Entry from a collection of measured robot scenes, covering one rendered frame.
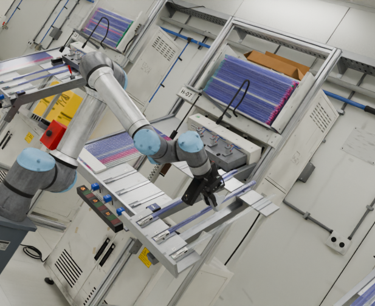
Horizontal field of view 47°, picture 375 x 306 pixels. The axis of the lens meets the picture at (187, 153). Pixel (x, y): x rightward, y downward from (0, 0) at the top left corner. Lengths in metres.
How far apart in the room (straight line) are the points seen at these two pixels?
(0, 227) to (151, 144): 0.58
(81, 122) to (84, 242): 0.99
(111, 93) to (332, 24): 3.13
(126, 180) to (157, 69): 1.55
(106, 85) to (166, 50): 2.00
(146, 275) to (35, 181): 0.82
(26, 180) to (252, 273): 2.49
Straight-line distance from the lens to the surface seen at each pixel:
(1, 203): 1.55
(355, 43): 4.12
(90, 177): 2.09
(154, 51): 3.37
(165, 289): 1.71
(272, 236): 3.65
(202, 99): 2.49
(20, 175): 1.53
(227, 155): 2.12
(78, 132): 1.63
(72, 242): 2.53
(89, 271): 2.38
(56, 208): 3.48
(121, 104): 1.41
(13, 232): 1.59
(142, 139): 1.32
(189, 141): 1.40
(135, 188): 1.98
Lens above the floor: 1.07
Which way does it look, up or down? level
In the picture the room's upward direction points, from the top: 33 degrees clockwise
